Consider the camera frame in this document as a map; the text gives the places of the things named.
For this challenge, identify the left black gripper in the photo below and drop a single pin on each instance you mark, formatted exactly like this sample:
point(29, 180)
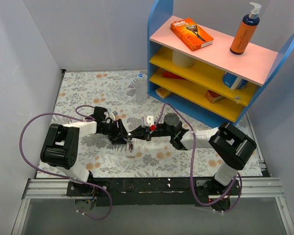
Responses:
point(115, 130)

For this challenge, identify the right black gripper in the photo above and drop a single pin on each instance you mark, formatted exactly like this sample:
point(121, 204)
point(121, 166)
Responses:
point(148, 133)

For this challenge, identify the white remote control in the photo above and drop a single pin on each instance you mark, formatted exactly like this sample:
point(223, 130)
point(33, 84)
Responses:
point(130, 154)

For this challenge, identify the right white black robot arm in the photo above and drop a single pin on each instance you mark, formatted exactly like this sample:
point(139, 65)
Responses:
point(232, 145)

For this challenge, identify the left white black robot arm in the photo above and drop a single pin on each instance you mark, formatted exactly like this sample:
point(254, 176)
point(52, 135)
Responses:
point(60, 148)

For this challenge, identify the floral patterned table mat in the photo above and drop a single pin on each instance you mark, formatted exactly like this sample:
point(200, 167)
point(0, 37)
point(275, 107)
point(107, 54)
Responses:
point(80, 92)

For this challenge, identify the white orange small box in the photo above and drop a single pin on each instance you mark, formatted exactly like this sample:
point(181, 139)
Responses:
point(162, 92)

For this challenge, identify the clear plastic water bottle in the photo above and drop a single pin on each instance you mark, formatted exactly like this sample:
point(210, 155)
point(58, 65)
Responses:
point(141, 89)

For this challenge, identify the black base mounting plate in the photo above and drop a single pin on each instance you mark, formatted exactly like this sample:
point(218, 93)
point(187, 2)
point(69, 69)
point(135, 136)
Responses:
point(147, 191)

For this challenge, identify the red flat box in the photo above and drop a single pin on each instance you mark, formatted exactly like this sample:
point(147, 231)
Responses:
point(168, 74)

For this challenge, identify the white paper roll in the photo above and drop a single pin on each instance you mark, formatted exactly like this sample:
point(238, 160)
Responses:
point(182, 60)

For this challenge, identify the blue shelf with coloured boards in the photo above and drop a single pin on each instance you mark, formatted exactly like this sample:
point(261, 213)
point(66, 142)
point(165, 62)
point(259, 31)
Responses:
point(258, 65)

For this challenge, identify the orange razor box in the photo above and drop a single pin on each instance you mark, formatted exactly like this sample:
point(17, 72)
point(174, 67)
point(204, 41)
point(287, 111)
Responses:
point(191, 34)

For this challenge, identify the orange pump lotion bottle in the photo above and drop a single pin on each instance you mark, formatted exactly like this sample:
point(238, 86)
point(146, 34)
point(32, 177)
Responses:
point(246, 30)

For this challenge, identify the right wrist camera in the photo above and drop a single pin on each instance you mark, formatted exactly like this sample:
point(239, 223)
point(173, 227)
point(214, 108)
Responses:
point(148, 121)

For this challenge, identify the aluminium frame rail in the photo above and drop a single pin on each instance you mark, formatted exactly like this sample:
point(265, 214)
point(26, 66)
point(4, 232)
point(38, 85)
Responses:
point(258, 208)

